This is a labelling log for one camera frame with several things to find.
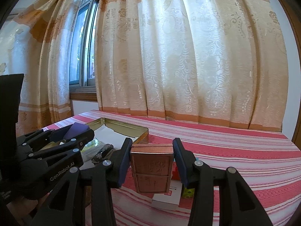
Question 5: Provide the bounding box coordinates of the window with metal frame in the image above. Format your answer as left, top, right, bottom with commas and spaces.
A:
69, 0, 100, 93

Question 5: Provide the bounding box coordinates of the green soccer ball cube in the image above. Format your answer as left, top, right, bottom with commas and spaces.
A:
182, 186, 195, 199

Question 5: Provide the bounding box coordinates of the cream floral curtain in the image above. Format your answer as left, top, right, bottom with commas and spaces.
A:
94, 0, 288, 132

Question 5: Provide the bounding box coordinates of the white tall carton box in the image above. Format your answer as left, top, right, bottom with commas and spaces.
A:
151, 180, 182, 211

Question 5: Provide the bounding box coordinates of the brown wooden door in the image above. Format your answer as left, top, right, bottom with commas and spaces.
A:
279, 0, 300, 148

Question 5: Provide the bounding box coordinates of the white paper tray liner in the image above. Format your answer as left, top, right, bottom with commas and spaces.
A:
80, 125, 138, 170

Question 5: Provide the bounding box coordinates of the green floss pick box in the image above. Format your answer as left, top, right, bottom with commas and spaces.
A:
81, 138, 105, 162

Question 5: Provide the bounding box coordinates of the red striped tablecloth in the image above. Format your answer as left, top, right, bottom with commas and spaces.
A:
49, 110, 300, 225

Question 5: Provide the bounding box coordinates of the gold metal tin tray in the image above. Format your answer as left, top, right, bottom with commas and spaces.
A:
42, 117, 149, 147

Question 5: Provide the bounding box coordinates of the red toy brick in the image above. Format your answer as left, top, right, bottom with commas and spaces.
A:
171, 161, 181, 181

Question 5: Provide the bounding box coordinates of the left side curtain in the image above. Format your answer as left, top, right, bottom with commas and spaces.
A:
1, 0, 82, 136

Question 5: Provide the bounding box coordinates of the person's left hand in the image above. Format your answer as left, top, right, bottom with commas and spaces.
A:
7, 193, 49, 225

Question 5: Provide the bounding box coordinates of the copper card box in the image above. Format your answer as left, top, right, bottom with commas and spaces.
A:
130, 143, 174, 193

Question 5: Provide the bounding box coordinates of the purple foam block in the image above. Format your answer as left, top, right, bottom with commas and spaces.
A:
63, 122, 90, 140

